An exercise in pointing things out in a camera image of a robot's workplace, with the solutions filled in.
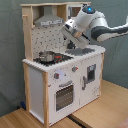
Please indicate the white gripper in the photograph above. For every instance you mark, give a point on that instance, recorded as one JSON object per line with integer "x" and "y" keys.
{"x": 78, "y": 38}

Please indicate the small steel pot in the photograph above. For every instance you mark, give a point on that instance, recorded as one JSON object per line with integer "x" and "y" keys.
{"x": 46, "y": 56}

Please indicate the white oven door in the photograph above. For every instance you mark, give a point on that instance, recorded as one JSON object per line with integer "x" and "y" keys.
{"x": 63, "y": 99}

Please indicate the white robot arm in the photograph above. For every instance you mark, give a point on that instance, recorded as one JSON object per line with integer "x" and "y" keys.
{"x": 89, "y": 18}

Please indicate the wooden toy kitchen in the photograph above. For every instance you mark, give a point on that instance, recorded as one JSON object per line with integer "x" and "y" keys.
{"x": 38, "y": 78}

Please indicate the black toy faucet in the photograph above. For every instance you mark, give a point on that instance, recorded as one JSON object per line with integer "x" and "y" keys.
{"x": 71, "y": 45}

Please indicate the toy microwave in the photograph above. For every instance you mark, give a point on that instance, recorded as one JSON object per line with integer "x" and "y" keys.
{"x": 72, "y": 10}

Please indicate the grey sink basin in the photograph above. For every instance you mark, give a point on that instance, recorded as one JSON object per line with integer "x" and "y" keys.
{"x": 79, "y": 52}

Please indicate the grey range hood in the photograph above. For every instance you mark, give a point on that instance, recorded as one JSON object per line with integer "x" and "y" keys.
{"x": 48, "y": 18}

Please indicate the black stovetop with red burners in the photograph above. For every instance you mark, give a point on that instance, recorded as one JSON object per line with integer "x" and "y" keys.
{"x": 58, "y": 58}

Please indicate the right red stove knob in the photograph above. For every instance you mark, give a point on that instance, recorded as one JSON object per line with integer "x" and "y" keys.
{"x": 74, "y": 68}

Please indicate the red stove knob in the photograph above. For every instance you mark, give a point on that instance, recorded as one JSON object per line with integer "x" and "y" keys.
{"x": 74, "y": 68}
{"x": 56, "y": 76}

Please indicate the white cabinet door with dispenser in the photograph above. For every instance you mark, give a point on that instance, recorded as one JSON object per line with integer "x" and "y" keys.
{"x": 90, "y": 79}

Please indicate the left red stove knob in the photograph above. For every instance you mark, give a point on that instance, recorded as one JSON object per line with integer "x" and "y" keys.
{"x": 56, "y": 76}

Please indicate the green backdrop curtain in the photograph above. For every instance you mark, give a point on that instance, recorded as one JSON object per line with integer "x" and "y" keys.
{"x": 12, "y": 48}

